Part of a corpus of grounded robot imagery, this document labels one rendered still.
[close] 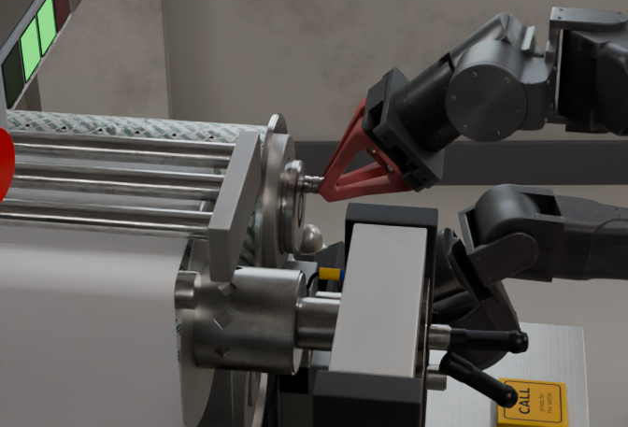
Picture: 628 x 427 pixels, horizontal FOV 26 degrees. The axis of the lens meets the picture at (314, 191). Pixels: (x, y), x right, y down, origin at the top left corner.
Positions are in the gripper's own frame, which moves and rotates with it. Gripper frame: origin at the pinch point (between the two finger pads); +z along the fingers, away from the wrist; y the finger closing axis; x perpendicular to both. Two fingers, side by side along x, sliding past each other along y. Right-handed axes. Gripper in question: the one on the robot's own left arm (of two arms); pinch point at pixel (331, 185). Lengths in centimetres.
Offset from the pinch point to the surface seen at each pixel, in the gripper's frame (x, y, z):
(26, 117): 20.4, -1.2, 14.2
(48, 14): 21, 41, 29
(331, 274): -2.9, -8.1, 1.5
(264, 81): -38, 198, 85
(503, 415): -35.1, 13.5, 10.7
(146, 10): -5, 185, 89
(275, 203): 3.9, -6.6, 1.3
